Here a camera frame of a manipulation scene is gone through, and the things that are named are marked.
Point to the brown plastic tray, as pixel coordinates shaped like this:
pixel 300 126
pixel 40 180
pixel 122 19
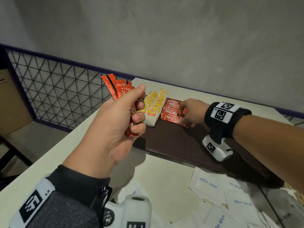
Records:
pixel 180 144

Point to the dark cabinet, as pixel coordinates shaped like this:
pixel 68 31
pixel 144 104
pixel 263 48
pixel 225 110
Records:
pixel 2 59

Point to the black wristband white markers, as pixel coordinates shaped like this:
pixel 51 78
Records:
pixel 66 201
pixel 223 121

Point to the black metal table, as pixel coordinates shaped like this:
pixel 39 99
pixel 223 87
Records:
pixel 12 154

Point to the person's right hand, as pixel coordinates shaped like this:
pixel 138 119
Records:
pixel 194 111

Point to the row of red coffee sachets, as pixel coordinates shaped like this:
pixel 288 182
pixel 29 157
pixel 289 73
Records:
pixel 171 106

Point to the pile of white sugar packets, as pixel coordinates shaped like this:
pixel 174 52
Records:
pixel 209 185

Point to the purple metal mesh railing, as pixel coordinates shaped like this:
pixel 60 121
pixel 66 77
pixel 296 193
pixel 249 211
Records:
pixel 59 92

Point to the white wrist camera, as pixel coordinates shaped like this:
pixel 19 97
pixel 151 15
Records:
pixel 133 211
pixel 216 149

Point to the Nescafe sachets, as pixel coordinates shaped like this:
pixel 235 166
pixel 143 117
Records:
pixel 116 87

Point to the person's right forearm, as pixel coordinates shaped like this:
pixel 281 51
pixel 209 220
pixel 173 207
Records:
pixel 273 149

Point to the person's left hand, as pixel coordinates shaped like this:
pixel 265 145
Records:
pixel 107 135

